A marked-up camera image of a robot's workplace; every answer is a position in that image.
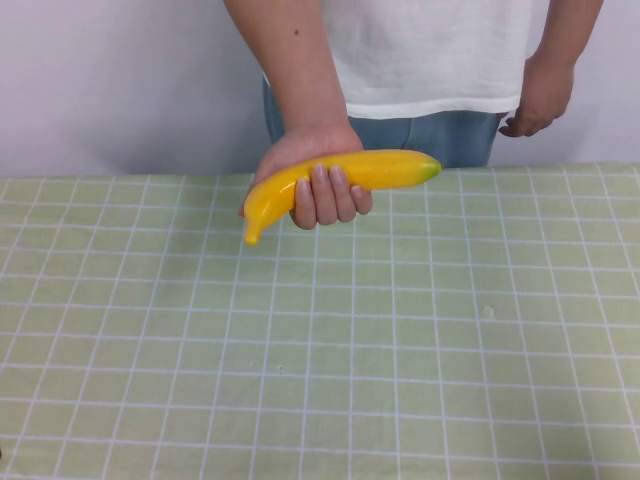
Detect person's right hand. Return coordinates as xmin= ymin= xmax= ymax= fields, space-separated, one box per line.
xmin=237 ymin=122 xmax=375 ymax=232

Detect person's left hand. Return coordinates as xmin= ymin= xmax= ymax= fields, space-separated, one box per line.
xmin=498 ymin=82 xmax=576 ymax=140

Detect yellow plastic banana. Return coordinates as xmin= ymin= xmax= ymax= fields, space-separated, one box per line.
xmin=243 ymin=148 xmax=444 ymax=248

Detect blue jeans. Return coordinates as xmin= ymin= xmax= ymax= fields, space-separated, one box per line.
xmin=261 ymin=74 xmax=502 ymax=169

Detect green white-grid tablecloth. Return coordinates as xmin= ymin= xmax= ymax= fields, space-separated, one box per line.
xmin=0 ymin=160 xmax=640 ymax=480

